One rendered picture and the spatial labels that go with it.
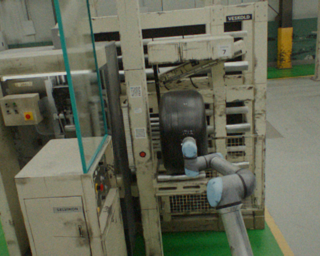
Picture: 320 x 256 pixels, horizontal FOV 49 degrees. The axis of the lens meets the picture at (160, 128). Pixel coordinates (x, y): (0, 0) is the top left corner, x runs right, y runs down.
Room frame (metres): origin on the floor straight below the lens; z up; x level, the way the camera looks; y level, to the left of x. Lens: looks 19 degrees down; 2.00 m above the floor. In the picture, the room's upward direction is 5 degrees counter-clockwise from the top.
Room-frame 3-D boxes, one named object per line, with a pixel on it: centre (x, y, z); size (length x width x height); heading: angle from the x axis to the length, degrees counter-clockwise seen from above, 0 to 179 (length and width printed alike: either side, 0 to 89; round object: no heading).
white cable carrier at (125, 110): (2.30, 0.22, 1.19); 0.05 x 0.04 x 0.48; 176
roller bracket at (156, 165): (2.34, 0.05, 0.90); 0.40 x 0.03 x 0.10; 176
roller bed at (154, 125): (2.72, 0.07, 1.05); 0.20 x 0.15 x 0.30; 86
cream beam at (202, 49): (2.61, -0.27, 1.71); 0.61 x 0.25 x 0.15; 86
